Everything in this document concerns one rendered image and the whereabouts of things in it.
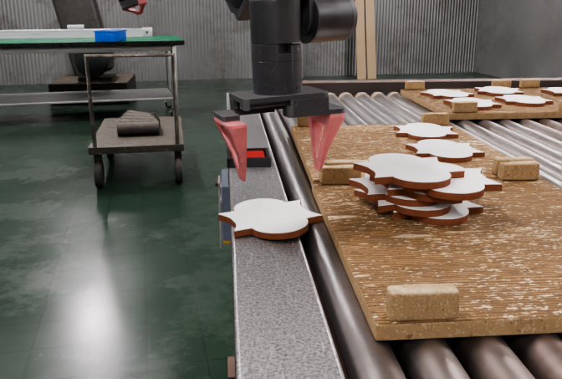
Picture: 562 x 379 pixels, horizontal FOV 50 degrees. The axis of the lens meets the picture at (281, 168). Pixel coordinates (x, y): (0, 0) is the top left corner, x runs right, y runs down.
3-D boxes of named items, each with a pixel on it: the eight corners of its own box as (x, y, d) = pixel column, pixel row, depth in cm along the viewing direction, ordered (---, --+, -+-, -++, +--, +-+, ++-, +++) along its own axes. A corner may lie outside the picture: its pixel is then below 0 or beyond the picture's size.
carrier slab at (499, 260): (375, 341, 51) (375, 325, 50) (311, 192, 90) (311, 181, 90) (768, 324, 53) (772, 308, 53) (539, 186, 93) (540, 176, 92)
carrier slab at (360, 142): (313, 190, 91) (313, 180, 91) (290, 133, 130) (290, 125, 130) (539, 186, 93) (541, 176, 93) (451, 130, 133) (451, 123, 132)
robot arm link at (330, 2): (217, -11, 74) (242, -67, 67) (294, -13, 80) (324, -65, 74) (256, 67, 70) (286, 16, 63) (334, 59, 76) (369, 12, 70)
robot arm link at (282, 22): (238, -10, 68) (266, -12, 64) (288, -11, 72) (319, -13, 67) (242, 53, 70) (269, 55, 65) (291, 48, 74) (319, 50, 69)
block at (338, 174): (320, 186, 88) (321, 167, 87) (319, 181, 90) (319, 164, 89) (361, 185, 88) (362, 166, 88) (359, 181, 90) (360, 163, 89)
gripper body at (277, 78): (329, 107, 70) (329, 41, 68) (245, 116, 66) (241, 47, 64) (308, 99, 76) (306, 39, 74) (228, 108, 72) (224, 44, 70)
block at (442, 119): (421, 125, 130) (422, 113, 129) (419, 124, 132) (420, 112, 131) (449, 125, 130) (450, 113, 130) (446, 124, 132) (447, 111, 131)
